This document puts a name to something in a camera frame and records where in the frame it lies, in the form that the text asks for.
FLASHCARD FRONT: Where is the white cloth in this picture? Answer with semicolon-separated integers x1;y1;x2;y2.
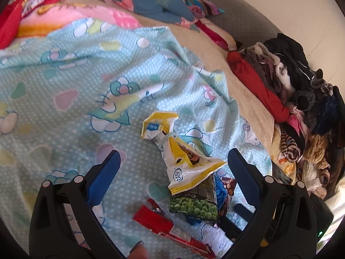
325;186;345;222

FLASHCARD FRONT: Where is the brown candy wrapper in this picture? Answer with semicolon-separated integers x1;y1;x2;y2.
220;176;238;196

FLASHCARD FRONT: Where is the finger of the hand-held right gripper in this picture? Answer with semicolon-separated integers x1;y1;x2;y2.
223;217;244;242
233;204;254;221

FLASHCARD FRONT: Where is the yellow cartoon blanket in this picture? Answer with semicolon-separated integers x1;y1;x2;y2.
270;129;300;184

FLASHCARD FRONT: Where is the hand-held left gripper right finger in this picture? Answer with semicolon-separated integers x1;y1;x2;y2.
221;148;317;259

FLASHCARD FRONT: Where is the grey headboard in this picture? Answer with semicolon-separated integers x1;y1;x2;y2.
171;0;282;52

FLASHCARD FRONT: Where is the green pea snack bag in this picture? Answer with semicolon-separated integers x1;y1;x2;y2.
168;174;219;222

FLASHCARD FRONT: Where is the yellow white snack bag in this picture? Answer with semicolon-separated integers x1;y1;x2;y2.
141;111;227;196

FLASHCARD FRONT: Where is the person's left hand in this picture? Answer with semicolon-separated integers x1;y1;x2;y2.
129;241;149;259

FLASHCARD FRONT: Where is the pink printed blanket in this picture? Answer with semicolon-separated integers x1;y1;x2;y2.
16;3;143;39

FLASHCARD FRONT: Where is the blue plastic wrapper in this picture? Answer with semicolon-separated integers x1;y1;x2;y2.
186;178;229;226

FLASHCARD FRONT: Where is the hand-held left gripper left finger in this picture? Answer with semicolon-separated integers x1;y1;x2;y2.
28;149;126;259

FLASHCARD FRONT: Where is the pile of clothes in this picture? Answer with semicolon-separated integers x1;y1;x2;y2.
237;32;345;199

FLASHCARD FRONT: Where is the light blue cartoon bedsheet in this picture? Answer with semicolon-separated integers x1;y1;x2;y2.
0;19;273;259

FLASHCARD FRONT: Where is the long red snack wrapper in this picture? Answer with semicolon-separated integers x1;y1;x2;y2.
132;198;216;259

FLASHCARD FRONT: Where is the red floral blanket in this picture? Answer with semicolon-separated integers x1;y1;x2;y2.
0;0;68;49

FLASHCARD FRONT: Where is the striped pillow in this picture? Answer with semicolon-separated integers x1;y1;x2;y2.
186;0;225;18

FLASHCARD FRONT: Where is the beige bed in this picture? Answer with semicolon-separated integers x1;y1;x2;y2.
63;0;275;154

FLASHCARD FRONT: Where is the blue floral quilt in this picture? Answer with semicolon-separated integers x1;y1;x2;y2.
25;0;201;29

